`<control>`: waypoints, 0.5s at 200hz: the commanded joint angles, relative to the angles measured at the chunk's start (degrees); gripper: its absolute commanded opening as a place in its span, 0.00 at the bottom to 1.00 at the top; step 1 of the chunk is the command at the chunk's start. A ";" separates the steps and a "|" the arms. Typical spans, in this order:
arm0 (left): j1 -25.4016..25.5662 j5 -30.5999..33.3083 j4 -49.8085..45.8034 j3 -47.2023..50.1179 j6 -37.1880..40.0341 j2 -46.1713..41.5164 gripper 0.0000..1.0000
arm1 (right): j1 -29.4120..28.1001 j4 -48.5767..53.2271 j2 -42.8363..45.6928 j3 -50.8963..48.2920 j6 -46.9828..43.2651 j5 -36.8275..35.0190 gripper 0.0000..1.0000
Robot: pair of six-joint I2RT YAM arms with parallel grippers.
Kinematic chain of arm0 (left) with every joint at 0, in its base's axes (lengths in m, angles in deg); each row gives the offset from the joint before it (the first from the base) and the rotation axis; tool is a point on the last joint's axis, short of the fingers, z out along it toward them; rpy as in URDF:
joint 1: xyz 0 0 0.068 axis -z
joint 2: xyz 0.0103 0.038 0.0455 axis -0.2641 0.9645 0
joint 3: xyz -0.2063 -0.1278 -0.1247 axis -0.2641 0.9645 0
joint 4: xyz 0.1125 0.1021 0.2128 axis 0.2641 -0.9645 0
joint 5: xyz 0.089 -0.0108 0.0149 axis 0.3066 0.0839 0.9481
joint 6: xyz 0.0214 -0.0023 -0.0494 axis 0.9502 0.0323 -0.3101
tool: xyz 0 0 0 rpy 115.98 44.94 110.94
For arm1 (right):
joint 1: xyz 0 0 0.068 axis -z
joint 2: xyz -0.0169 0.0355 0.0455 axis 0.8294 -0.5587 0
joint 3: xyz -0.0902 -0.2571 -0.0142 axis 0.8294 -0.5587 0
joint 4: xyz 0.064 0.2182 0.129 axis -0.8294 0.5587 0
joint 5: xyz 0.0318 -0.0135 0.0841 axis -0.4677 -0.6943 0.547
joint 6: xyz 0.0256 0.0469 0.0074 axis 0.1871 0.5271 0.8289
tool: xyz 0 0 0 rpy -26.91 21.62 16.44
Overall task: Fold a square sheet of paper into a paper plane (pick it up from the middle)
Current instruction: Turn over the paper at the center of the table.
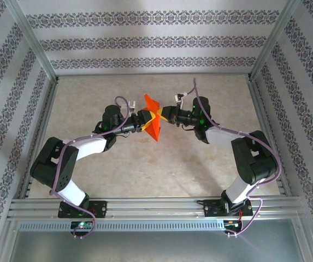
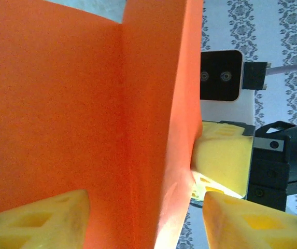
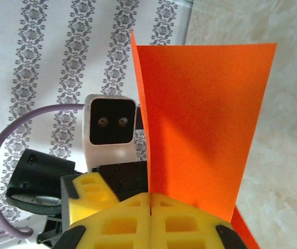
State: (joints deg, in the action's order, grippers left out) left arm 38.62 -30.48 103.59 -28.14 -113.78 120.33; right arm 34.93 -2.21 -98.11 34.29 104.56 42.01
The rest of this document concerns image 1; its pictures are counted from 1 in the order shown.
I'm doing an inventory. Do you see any orange paper sheet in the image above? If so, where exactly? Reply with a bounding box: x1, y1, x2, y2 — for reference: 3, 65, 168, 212
144, 94, 162, 142

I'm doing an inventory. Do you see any grey metal sheet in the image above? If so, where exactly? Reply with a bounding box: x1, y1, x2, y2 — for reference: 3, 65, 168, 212
8, 230, 304, 262

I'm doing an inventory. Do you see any aluminium rear rail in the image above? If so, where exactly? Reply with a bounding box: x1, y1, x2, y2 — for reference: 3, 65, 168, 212
55, 71, 254, 80

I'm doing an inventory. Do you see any aluminium side rail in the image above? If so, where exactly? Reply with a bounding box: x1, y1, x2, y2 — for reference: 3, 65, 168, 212
245, 76, 293, 197
18, 78, 60, 200

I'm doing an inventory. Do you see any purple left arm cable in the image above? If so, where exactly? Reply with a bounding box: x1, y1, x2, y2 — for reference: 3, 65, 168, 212
49, 96, 132, 241

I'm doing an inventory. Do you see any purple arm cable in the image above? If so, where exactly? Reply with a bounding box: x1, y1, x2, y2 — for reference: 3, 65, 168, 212
193, 78, 282, 237
49, 96, 132, 241

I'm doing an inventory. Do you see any aluminium mounting rail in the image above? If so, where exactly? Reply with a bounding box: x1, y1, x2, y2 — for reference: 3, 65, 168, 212
7, 198, 306, 219

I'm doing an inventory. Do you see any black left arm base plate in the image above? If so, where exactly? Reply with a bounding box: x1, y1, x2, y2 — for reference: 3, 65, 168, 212
57, 200, 108, 219

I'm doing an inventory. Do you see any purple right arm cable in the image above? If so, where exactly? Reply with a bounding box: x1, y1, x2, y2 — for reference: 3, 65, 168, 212
193, 78, 282, 237

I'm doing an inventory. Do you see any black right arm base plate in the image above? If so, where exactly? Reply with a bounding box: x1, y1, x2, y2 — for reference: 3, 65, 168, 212
204, 199, 254, 218

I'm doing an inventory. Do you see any grey slotted cable duct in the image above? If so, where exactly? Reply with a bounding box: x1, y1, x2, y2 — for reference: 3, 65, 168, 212
18, 220, 225, 231

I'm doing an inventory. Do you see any aluminium frame post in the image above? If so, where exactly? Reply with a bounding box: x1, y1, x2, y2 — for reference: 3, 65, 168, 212
3, 0, 60, 81
250, 0, 302, 80

